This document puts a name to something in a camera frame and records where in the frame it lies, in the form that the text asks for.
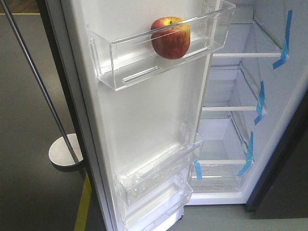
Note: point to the red yellow apple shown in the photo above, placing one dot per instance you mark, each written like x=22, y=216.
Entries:
x=174, y=42

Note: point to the open white fridge door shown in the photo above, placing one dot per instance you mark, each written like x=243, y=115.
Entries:
x=126, y=129

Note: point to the glass fridge shelf bottom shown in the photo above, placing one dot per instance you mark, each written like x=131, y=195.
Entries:
x=223, y=143

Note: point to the glass fridge shelf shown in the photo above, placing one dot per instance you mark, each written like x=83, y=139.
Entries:
x=248, y=40
x=232, y=90
x=223, y=143

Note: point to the glass fridge shelf middle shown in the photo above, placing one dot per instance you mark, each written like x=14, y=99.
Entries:
x=232, y=90

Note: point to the glass fridge shelf top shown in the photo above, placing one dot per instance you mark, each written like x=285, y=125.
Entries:
x=248, y=40

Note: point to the blue tape left bottom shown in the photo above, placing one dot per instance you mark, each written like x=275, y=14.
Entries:
x=198, y=170

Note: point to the blue tape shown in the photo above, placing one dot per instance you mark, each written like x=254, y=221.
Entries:
x=249, y=156
x=260, y=104
x=285, y=49
x=198, y=170

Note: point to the clear door bin middle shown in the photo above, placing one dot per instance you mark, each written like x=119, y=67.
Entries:
x=148, y=177

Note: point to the clear door bin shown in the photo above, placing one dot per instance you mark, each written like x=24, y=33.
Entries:
x=158, y=205
x=128, y=61
x=148, y=177

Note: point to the clear door bin upper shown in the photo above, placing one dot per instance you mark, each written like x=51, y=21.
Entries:
x=128, y=61

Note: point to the clear crisper drawer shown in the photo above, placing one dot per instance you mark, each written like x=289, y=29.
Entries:
x=216, y=178

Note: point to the clear door bin lower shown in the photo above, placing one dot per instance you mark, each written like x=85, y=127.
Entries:
x=158, y=205

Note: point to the floor lamp stand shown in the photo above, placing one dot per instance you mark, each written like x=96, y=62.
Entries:
x=27, y=127

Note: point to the blue tape right bottom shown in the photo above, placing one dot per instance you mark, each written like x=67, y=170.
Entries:
x=249, y=156

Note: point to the blue tape right middle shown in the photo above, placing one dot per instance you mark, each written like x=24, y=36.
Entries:
x=260, y=104

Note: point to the blue tape right top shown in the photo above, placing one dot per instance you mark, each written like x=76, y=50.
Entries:
x=285, y=49

